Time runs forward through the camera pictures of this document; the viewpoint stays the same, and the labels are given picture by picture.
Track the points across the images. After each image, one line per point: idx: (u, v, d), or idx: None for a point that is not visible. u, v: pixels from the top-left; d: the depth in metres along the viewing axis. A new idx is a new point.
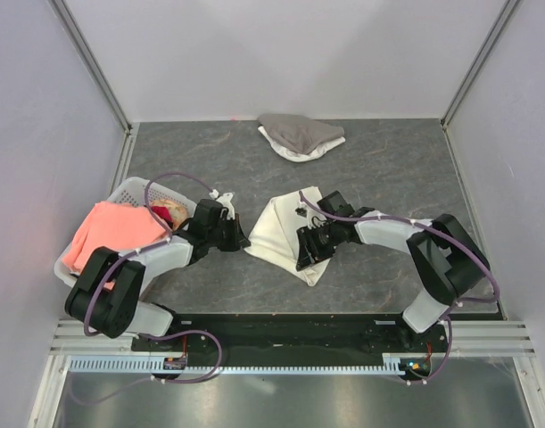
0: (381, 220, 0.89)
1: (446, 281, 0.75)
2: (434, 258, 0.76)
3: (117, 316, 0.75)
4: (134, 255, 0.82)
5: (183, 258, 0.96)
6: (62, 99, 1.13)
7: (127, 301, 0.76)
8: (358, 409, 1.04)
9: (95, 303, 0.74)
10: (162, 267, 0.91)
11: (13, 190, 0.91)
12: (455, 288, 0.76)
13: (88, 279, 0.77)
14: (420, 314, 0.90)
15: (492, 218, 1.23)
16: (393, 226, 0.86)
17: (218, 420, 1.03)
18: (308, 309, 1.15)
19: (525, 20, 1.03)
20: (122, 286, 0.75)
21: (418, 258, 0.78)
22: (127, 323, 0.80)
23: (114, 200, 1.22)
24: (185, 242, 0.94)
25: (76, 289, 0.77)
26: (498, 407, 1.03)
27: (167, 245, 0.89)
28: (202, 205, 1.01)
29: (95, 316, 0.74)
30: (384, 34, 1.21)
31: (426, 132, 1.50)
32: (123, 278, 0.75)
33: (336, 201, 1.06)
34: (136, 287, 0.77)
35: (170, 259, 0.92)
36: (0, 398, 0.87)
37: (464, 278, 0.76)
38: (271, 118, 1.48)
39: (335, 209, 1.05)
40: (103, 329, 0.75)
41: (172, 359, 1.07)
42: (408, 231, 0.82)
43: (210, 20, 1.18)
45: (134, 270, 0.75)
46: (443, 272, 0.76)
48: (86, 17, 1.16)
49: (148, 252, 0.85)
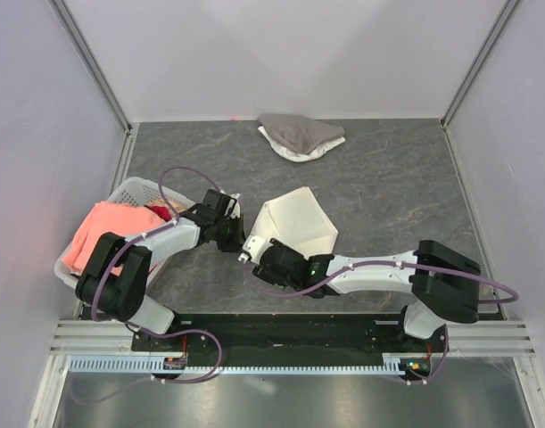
0: (356, 269, 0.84)
1: (464, 307, 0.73)
2: (447, 292, 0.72)
3: (126, 300, 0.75)
4: (140, 240, 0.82)
5: (190, 240, 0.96)
6: (62, 99, 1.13)
7: (135, 286, 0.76)
8: (358, 409, 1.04)
9: (104, 287, 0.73)
10: (169, 252, 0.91)
11: (13, 190, 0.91)
12: (472, 306, 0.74)
13: (95, 263, 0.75)
14: (422, 325, 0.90)
15: (491, 218, 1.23)
16: (378, 272, 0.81)
17: (218, 420, 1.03)
18: (308, 310, 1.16)
19: (525, 20, 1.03)
20: (131, 272, 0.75)
21: (432, 300, 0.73)
22: (135, 308, 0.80)
23: (114, 201, 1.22)
24: (192, 225, 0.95)
25: (83, 274, 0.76)
26: (498, 407, 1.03)
27: (173, 227, 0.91)
28: (211, 193, 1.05)
29: (103, 300, 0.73)
30: (384, 33, 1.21)
31: (426, 133, 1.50)
32: (131, 263, 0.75)
33: (287, 259, 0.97)
34: (144, 273, 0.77)
35: (177, 242, 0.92)
36: (1, 398, 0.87)
37: (474, 293, 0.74)
38: (271, 118, 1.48)
39: (290, 269, 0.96)
40: (114, 313, 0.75)
41: (172, 359, 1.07)
42: (399, 274, 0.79)
43: (210, 20, 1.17)
45: (142, 256, 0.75)
46: (459, 300, 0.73)
48: (86, 17, 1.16)
49: (154, 237, 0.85)
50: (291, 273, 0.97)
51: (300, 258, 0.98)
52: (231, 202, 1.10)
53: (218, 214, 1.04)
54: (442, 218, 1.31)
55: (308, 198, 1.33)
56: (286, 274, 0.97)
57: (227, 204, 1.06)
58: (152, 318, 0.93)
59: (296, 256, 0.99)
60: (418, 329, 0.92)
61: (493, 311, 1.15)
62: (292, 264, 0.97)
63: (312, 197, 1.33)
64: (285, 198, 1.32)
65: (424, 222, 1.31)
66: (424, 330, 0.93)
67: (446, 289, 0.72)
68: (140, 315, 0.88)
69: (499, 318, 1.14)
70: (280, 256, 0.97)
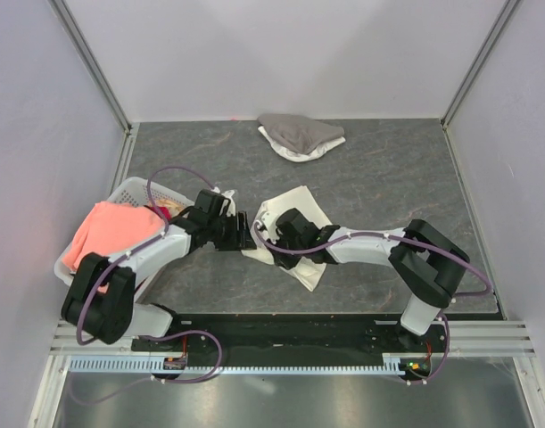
0: (352, 238, 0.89)
1: (438, 288, 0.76)
2: (421, 269, 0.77)
3: (111, 323, 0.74)
4: (124, 259, 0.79)
5: (180, 248, 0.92)
6: (62, 99, 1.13)
7: (119, 308, 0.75)
8: (358, 409, 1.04)
9: (88, 311, 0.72)
10: (159, 265, 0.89)
11: (13, 190, 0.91)
12: (448, 291, 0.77)
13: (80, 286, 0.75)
14: (415, 316, 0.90)
15: (492, 218, 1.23)
16: (368, 242, 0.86)
17: (218, 420, 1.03)
18: (308, 309, 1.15)
19: (524, 20, 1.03)
20: (113, 296, 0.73)
21: (406, 273, 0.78)
22: (123, 326, 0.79)
23: (114, 201, 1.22)
24: (182, 234, 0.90)
25: (69, 296, 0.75)
26: (498, 407, 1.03)
27: (161, 240, 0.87)
28: (204, 193, 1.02)
29: (88, 325, 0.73)
30: (384, 34, 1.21)
31: (426, 132, 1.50)
32: (114, 286, 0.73)
33: (300, 223, 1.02)
34: (128, 294, 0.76)
35: (167, 254, 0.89)
36: (1, 398, 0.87)
37: (453, 278, 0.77)
38: (271, 118, 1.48)
39: (300, 233, 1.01)
40: (100, 336, 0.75)
41: (172, 359, 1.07)
42: (383, 244, 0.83)
43: (210, 20, 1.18)
45: (124, 279, 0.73)
46: (433, 280, 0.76)
48: (86, 17, 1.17)
49: (140, 254, 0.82)
50: (301, 235, 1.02)
51: (312, 225, 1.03)
52: (226, 201, 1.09)
53: (211, 217, 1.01)
54: (442, 218, 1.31)
55: (306, 197, 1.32)
56: (296, 236, 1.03)
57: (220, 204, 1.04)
58: (146, 324, 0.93)
59: (309, 223, 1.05)
60: (414, 322, 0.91)
61: (493, 311, 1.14)
62: (302, 227, 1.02)
63: (310, 197, 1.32)
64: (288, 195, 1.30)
65: None
66: (420, 325, 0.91)
67: (420, 266, 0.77)
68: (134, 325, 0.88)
69: (499, 318, 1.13)
70: (294, 218, 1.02)
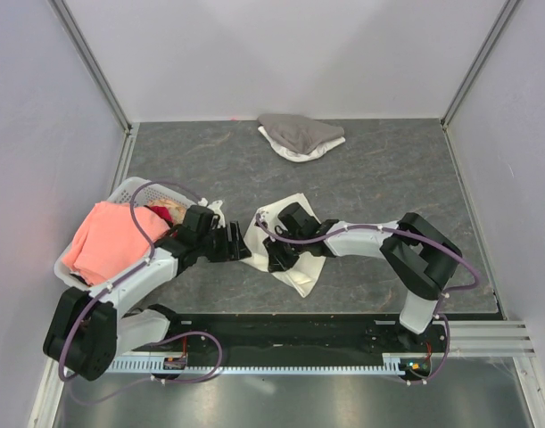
0: (349, 232, 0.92)
1: (427, 279, 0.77)
2: (411, 259, 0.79)
3: (91, 360, 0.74)
4: (105, 294, 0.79)
5: (168, 273, 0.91)
6: (63, 99, 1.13)
7: (101, 346, 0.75)
8: (358, 409, 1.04)
9: (69, 348, 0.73)
10: (144, 292, 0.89)
11: (13, 190, 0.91)
12: (438, 282, 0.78)
13: (61, 322, 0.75)
14: (412, 313, 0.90)
15: (492, 218, 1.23)
16: (364, 234, 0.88)
17: (218, 420, 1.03)
18: (308, 309, 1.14)
19: (524, 20, 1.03)
20: (93, 334, 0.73)
21: (396, 262, 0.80)
22: (107, 359, 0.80)
23: (114, 201, 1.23)
24: (169, 258, 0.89)
25: (51, 332, 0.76)
26: (499, 408, 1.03)
27: (145, 267, 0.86)
28: (193, 210, 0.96)
29: (70, 360, 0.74)
30: (383, 34, 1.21)
31: (426, 132, 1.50)
32: (93, 325, 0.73)
33: (301, 216, 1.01)
34: (110, 330, 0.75)
35: (152, 281, 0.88)
36: (0, 398, 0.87)
37: (442, 271, 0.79)
38: (271, 118, 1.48)
39: (301, 226, 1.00)
40: (81, 373, 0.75)
41: (172, 359, 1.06)
42: (377, 237, 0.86)
43: (210, 20, 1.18)
45: (103, 317, 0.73)
46: (423, 271, 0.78)
48: (86, 18, 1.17)
49: (120, 287, 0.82)
50: (301, 228, 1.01)
51: (312, 218, 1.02)
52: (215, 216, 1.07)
53: (202, 234, 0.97)
54: (442, 218, 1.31)
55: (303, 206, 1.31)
56: (297, 229, 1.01)
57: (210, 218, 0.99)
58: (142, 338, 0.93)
59: (310, 217, 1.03)
60: (414, 319, 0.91)
61: (493, 311, 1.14)
62: (303, 220, 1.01)
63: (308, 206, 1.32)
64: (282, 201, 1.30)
65: None
66: (419, 323, 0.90)
67: (409, 256, 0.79)
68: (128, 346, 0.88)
69: (499, 318, 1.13)
70: (295, 211, 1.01)
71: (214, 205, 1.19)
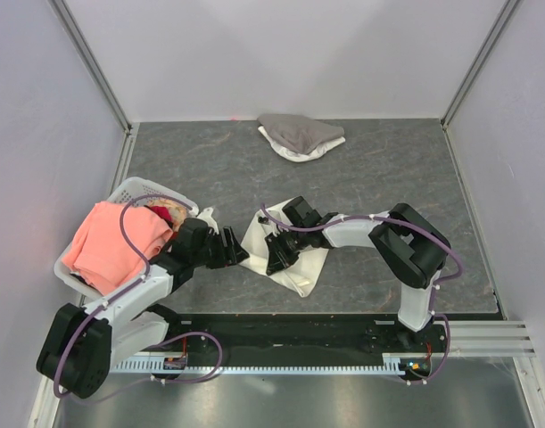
0: (345, 222, 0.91)
1: (414, 266, 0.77)
2: (398, 247, 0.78)
3: (86, 378, 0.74)
4: (101, 311, 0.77)
5: (163, 290, 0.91)
6: (63, 99, 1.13)
7: (95, 363, 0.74)
8: (358, 409, 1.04)
9: (63, 365, 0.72)
10: (140, 309, 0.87)
11: (13, 190, 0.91)
12: (425, 271, 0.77)
13: (56, 339, 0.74)
14: (408, 309, 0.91)
15: (492, 218, 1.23)
16: (357, 225, 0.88)
17: (218, 420, 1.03)
18: (308, 309, 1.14)
19: (524, 20, 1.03)
20: (87, 352, 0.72)
21: (383, 249, 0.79)
22: (101, 377, 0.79)
23: (114, 201, 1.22)
24: (163, 274, 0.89)
25: (44, 349, 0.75)
26: (499, 408, 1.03)
27: (141, 283, 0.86)
28: (184, 227, 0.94)
29: (65, 377, 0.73)
30: (384, 34, 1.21)
31: (426, 133, 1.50)
32: (87, 342, 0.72)
33: (302, 209, 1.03)
34: (104, 347, 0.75)
35: (147, 298, 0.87)
36: (1, 399, 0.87)
37: (431, 260, 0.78)
38: (270, 118, 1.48)
39: (302, 218, 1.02)
40: (75, 390, 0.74)
41: (172, 359, 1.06)
42: (368, 226, 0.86)
43: (210, 21, 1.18)
45: (96, 335, 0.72)
46: (410, 259, 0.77)
48: (86, 18, 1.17)
49: (117, 303, 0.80)
50: (301, 221, 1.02)
51: (315, 211, 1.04)
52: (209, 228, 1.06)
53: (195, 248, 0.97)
54: (442, 218, 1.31)
55: None
56: (299, 222, 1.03)
57: (203, 232, 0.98)
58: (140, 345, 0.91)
59: (315, 210, 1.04)
60: (408, 316, 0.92)
61: (493, 311, 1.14)
62: (305, 213, 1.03)
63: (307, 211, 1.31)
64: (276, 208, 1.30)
65: None
66: (414, 319, 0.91)
67: (398, 244, 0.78)
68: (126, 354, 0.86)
69: (499, 318, 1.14)
70: (298, 202, 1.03)
71: (205, 212, 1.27)
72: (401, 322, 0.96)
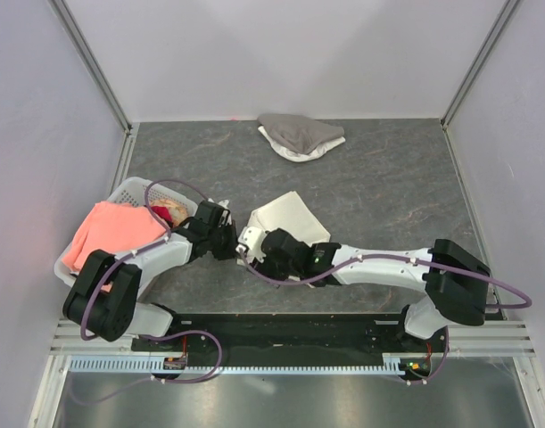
0: (366, 260, 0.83)
1: (475, 309, 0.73)
2: (459, 295, 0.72)
3: (114, 318, 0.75)
4: (129, 258, 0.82)
5: (181, 257, 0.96)
6: (62, 99, 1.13)
7: (124, 306, 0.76)
8: (358, 409, 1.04)
9: (94, 304, 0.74)
10: (161, 268, 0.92)
11: (13, 189, 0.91)
12: (481, 308, 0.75)
13: (86, 281, 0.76)
14: (422, 324, 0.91)
15: (492, 218, 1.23)
16: (392, 267, 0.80)
17: (218, 420, 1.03)
18: (308, 309, 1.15)
19: (524, 20, 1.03)
20: (119, 290, 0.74)
21: (443, 300, 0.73)
22: (124, 327, 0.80)
23: (114, 200, 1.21)
24: (184, 242, 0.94)
25: (72, 292, 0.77)
26: (498, 408, 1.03)
27: (164, 244, 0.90)
28: (203, 204, 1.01)
29: (93, 319, 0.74)
30: (384, 34, 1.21)
31: (426, 133, 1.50)
32: (120, 280, 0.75)
33: (290, 244, 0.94)
34: (133, 291, 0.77)
35: (168, 259, 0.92)
36: (1, 398, 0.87)
37: (483, 297, 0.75)
38: (271, 118, 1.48)
39: (292, 253, 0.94)
40: (102, 333, 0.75)
41: (172, 359, 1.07)
42: (410, 270, 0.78)
43: (211, 21, 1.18)
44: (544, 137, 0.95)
45: (129, 274, 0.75)
46: (471, 302, 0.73)
48: (86, 17, 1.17)
49: (145, 254, 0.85)
50: (293, 259, 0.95)
51: (301, 244, 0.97)
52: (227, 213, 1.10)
53: (211, 227, 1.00)
54: (442, 218, 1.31)
55: (298, 204, 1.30)
56: (288, 259, 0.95)
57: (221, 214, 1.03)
58: (148, 325, 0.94)
59: (299, 242, 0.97)
60: (417, 327, 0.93)
61: (493, 311, 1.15)
62: (293, 249, 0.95)
63: (301, 204, 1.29)
64: (268, 208, 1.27)
65: (424, 222, 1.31)
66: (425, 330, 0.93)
67: (458, 291, 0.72)
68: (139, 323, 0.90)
69: (499, 318, 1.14)
70: (284, 240, 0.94)
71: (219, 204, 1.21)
72: (408, 333, 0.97)
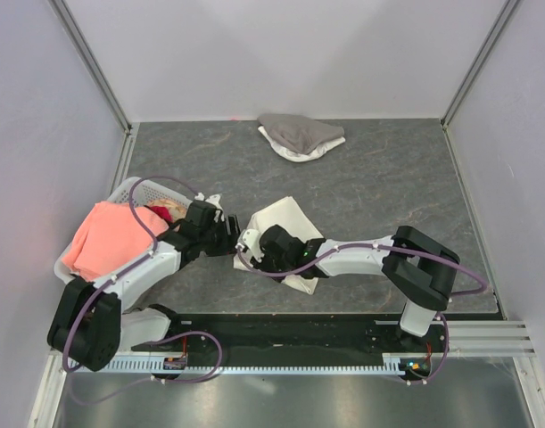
0: (340, 251, 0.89)
1: (434, 292, 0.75)
2: (414, 275, 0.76)
3: (96, 349, 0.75)
4: (111, 284, 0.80)
5: (172, 265, 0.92)
6: (62, 99, 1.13)
7: (104, 336, 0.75)
8: (358, 409, 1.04)
9: (73, 338, 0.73)
10: (152, 282, 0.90)
11: (13, 190, 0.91)
12: (443, 293, 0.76)
13: (66, 313, 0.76)
14: (416, 318, 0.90)
15: (492, 218, 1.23)
16: (359, 254, 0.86)
17: (218, 420, 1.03)
18: (308, 309, 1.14)
19: (524, 20, 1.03)
20: (97, 323, 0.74)
21: (400, 281, 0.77)
22: (111, 352, 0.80)
23: (114, 201, 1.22)
24: (171, 251, 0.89)
25: (54, 324, 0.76)
26: (499, 408, 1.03)
27: (150, 259, 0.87)
28: (194, 206, 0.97)
29: (75, 351, 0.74)
30: (384, 35, 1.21)
31: (426, 133, 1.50)
32: (98, 313, 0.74)
33: (284, 239, 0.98)
34: (113, 321, 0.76)
35: (156, 272, 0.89)
36: (1, 398, 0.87)
37: (447, 280, 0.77)
38: (270, 118, 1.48)
39: (285, 249, 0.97)
40: (86, 363, 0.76)
41: (172, 359, 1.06)
42: (375, 256, 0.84)
43: (211, 21, 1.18)
44: (544, 137, 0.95)
45: (106, 307, 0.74)
46: (427, 283, 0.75)
48: (86, 17, 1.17)
49: (125, 277, 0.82)
50: (286, 253, 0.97)
51: (296, 240, 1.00)
52: (218, 211, 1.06)
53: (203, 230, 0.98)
54: (442, 218, 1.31)
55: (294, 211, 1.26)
56: (282, 254, 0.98)
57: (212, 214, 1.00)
58: (144, 334, 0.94)
59: (293, 238, 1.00)
60: (414, 325, 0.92)
61: (494, 311, 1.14)
62: (287, 243, 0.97)
63: (298, 210, 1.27)
64: (269, 209, 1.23)
65: (424, 222, 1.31)
66: (421, 326, 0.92)
67: (414, 272, 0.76)
68: (131, 339, 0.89)
69: (499, 318, 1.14)
70: (278, 234, 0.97)
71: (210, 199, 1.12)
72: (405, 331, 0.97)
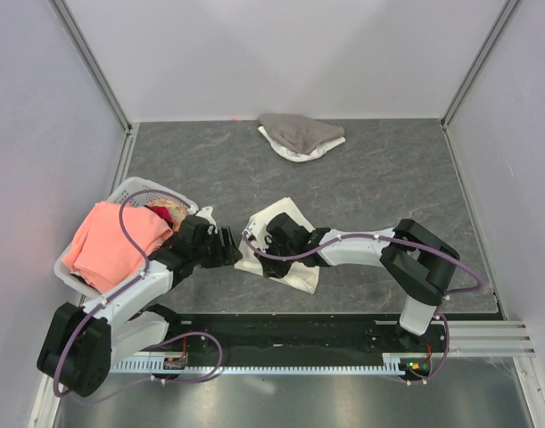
0: (342, 241, 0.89)
1: (430, 286, 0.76)
2: (412, 267, 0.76)
3: (86, 375, 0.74)
4: (100, 309, 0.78)
5: (163, 287, 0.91)
6: (63, 99, 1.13)
7: (95, 363, 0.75)
8: (358, 408, 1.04)
9: (62, 366, 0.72)
10: (143, 305, 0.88)
11: (13, 190, 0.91)
12: (439, 288, 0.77)
13: (55, 340, 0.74)
14: (414, 316, 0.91)
15: (492, 218, 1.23)
16: (360, 244, 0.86)
17: (218, 420, 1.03)
18: (308, 309, 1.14)
19: (524, 20, 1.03)
20: (87, 350, 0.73)
21: (397, 272, 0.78)
22: (102, 375, 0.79)
23: (114, 201, 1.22)
24: (163, 270, 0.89)
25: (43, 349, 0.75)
26: (499, 408, 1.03)
27: (141, 279, 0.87)
28: (188, 222, 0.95)
29: (65, 378, 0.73)
30: (384, 35, 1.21)
31: (426, 132, 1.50)
32: (88, 341, 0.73)
33: (290, 226, 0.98)
34: (103, 347, 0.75)
35: (147, 294, 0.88)
36: (1, 398, 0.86)
37: (441, 276, 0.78)
38: (270, 118, 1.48)
39: (291, 235, 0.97)
40: (76, 389, 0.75)
41: (172, 360, 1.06)
42: (375, 246, 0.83)
43: (211, 21, 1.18)
44: (544, 137, 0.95)
45: (95, 335, 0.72)
46: (424, 276, 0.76)
48: (86, 17, 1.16)
49: (116, 300, 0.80)
50: (292, 240, 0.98)
51: (303, 228, 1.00)
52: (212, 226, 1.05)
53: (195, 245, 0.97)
54: (442, 218, 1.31)
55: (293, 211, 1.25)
56: (287, 242, 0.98)
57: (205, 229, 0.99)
58: (139, 343, 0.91)
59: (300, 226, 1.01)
60: (413, 323, 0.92)
61: (494, 311, 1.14)
62: (293, 230, 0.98)
63: (296, 209, 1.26)
64: (269, 209, 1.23)
65: (424, 222, 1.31)
66: (420, 325, 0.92)
67: (411, 264, 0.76)
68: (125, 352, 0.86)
69: (499, 318, 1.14)
70: (284, 222, 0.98)
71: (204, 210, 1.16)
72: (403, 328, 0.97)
